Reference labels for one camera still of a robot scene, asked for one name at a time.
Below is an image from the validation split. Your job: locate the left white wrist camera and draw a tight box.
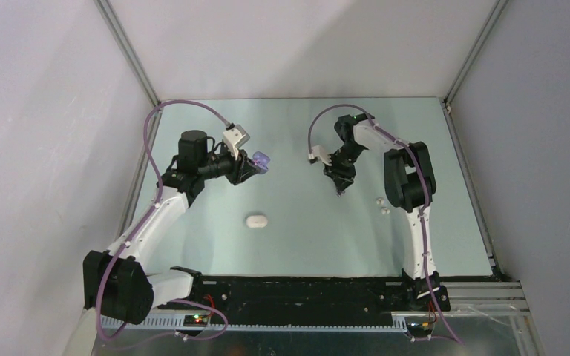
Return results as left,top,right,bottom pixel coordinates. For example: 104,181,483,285
223,124,249,159

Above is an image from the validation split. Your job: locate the controller board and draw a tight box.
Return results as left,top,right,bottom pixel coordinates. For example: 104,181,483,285
183,314,210,328
406,322,436,341

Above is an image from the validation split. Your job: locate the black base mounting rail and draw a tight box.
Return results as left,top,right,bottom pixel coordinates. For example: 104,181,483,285
186,275,451,327

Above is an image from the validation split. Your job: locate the purple cable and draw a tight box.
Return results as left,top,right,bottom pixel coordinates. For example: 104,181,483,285
307,104,464,345
94,99,232,343

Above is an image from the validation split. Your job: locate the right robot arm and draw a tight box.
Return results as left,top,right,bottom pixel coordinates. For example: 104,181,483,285
308,113,446,311

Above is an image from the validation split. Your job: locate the left aluminium frame post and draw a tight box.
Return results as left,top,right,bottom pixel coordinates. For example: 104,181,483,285
94,0,160,107

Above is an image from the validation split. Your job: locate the left controller board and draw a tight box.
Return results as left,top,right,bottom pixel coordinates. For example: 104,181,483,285
183,314,210,328

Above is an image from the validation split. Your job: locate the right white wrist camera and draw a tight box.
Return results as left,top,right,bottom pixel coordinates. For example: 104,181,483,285
308,145,332,166

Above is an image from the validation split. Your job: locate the right aluminium frame post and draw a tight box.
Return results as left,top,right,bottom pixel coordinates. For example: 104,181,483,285
443,0,510,106

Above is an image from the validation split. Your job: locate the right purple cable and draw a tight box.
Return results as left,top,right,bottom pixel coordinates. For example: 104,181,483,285
307,104,464,345

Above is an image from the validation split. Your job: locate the aluminium frame post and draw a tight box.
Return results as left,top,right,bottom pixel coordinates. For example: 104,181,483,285
94,0,160,107
443,0,510,106

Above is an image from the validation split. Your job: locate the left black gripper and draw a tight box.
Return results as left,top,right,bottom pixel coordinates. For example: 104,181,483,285
197,143,259,185

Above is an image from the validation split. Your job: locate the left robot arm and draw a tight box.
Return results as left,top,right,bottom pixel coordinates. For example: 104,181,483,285
82,126,270,324

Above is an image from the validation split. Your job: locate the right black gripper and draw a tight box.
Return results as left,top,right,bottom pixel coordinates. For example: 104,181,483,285
324,142,366,193

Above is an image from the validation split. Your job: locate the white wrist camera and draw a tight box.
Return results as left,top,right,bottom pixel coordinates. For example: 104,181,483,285
308,145,332,166
223,124,249,159

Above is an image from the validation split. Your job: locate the purple earbud charging case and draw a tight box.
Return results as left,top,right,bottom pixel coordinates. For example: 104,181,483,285
252,151,271,174

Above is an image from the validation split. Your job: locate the white earbud charging case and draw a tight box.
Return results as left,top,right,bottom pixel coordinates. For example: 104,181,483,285
245,214,269,228

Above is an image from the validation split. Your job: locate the right controller board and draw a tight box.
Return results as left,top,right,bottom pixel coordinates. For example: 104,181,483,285
406,322,436,341

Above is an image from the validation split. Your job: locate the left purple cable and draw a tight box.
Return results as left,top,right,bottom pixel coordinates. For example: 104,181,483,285
94,99,232,343

